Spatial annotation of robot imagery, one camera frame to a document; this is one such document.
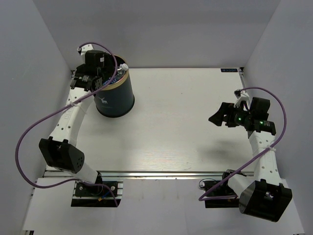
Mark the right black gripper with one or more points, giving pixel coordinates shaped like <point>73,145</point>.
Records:
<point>225,109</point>

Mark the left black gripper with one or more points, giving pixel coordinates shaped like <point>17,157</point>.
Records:
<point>108,69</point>

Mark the small clear bottle blue label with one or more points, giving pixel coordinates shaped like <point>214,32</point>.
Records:
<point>121,70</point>

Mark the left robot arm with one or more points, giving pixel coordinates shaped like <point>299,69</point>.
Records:
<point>59,149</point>

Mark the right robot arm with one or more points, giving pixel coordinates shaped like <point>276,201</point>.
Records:
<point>263,195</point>

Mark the dark green cylindrical bin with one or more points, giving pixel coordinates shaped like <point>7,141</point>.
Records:
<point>116,99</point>

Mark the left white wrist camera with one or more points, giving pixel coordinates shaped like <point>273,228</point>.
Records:
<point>82,49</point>

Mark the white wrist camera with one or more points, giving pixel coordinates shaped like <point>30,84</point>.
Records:
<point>82,49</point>
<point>242,96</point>

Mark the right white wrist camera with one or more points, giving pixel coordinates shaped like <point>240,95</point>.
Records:
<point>242,96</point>

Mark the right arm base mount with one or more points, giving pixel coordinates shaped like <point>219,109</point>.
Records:
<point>221,197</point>

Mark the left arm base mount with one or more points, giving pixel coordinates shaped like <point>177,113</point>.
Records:
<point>97,196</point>

